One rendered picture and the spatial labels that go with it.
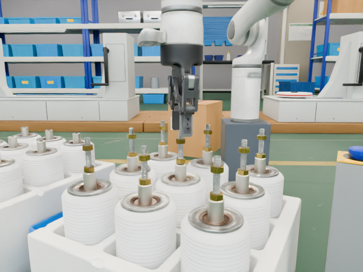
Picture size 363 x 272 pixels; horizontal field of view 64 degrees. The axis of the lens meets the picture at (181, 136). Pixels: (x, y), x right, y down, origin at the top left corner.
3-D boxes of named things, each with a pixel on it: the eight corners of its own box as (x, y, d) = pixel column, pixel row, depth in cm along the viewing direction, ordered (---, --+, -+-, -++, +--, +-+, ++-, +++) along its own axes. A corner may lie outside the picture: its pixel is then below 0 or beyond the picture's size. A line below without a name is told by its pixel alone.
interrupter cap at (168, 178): (207, 178, 57) (207, 175, 57) (187, 191, 51) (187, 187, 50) (174, 171, 61) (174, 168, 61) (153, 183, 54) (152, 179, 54)
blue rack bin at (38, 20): (47, 28, 536) (47, 22, 533) (68, 28, 535) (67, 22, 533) (33, 24, 487) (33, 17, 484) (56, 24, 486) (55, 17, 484)
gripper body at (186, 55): (209, 39, 47) (208, 97, 49) (195, 45, 56) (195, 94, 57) (164, 38, 46) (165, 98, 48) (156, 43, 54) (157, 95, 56)
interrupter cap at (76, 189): (58, 195, 49) (57, 191, 48) (83, 180, 56) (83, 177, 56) (98, 200, 47) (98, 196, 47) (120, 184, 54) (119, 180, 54)
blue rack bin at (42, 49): (49, 58, 545) (48, 46, 541) (69, 58, 544) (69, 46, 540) (35, 56, 496) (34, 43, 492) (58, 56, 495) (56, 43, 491)
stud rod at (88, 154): (86, 179, 51) (83, 137, 50) (92, 178, 51) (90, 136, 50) (86, 181, 50) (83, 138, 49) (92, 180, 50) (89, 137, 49)
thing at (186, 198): (212, 259, 61) (214, 176, 57) (189, 286, 53) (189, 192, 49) (173, 245, 66) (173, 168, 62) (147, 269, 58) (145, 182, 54)
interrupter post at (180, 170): (189, 179, 56) (189, 163, 55) (182, 183, 54) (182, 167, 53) (178, 177, 57) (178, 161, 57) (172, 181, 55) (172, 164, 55)
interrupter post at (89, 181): (80, 191, 50) (79, 173, 50) (88, 186, 53) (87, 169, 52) (93, 192, 50) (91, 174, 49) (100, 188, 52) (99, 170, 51)
